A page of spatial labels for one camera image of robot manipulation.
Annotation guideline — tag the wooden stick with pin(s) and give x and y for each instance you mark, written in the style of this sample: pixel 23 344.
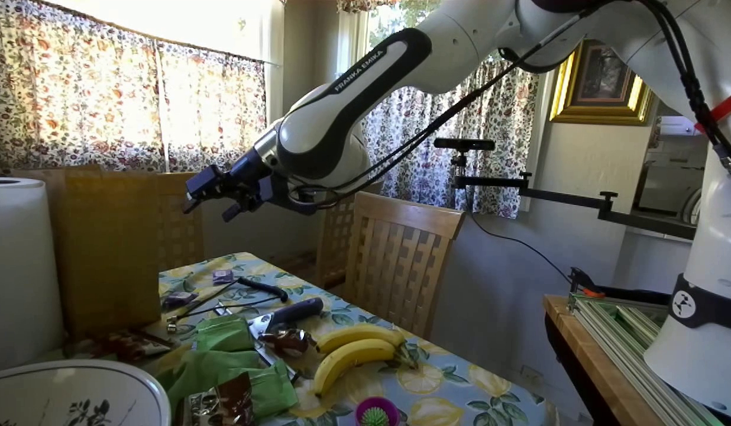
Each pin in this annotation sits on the wooden stick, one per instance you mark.
pixel 201 299

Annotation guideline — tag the white patterned bowl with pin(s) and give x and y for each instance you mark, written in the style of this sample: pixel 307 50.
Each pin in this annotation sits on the white patterned bowl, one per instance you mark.
pixel 47 395

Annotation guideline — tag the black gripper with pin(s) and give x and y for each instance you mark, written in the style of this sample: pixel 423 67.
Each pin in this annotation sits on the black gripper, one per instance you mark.
pixel 252 183

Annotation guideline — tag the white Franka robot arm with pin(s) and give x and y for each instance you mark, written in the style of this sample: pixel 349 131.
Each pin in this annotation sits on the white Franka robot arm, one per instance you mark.
pixel 349 119

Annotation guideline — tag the metal mounting plate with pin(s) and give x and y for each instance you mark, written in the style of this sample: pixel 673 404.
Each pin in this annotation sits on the metal mounting plate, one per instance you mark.
pixel 624 333

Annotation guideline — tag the black stereo camera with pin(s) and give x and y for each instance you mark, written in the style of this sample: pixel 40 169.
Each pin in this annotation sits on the black stereo camera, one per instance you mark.
pixel 467 146

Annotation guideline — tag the gold framed picture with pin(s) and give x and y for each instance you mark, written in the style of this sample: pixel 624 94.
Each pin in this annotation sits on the gold framed picture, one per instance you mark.
pixel 602 79

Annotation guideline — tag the black camera boom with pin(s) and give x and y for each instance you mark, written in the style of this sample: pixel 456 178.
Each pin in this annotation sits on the black camera boom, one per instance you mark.
pixel 537 192

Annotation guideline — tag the wooden lattice chair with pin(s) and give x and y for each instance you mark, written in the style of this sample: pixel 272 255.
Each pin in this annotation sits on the wooden lattice chair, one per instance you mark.
pixel 396 261
pixel 336 246

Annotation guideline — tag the brown snack wrapper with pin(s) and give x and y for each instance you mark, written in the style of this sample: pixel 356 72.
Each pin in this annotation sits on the brown snack wrapper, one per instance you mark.
pixel 284 341
pixel 131 344
pixel 223 401

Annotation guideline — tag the small dark tool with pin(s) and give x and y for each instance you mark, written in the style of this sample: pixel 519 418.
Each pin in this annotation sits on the small dark tool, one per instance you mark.
pixel 175 299

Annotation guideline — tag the floral print curtain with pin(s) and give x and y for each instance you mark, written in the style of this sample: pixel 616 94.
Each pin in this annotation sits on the floral print curtain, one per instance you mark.
pixel 71 95
pixel 489 111
pixel 214 111

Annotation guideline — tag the green plastic bag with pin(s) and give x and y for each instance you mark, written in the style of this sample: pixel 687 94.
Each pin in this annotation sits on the green plastic bag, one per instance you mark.
pixel 223 370
pixel 223 333

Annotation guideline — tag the yellow banana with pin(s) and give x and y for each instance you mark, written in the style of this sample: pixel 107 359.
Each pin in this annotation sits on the yellow banana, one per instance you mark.
pixel 353 362
pixel 356 334

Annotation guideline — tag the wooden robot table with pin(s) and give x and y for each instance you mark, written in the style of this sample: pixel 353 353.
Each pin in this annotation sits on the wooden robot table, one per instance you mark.
pixel 592 364

